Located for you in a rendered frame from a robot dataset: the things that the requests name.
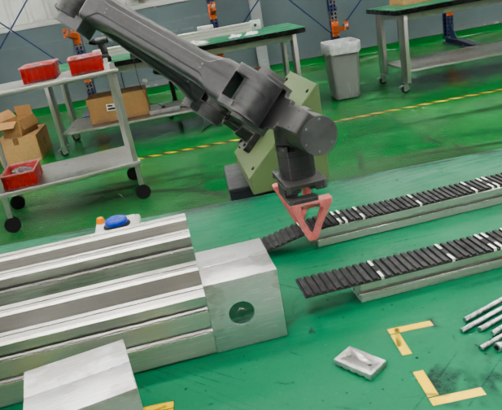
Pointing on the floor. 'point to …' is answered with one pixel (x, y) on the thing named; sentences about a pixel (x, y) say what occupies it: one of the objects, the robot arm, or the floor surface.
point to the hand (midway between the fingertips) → (305, 226)
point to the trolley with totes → (82, 167)
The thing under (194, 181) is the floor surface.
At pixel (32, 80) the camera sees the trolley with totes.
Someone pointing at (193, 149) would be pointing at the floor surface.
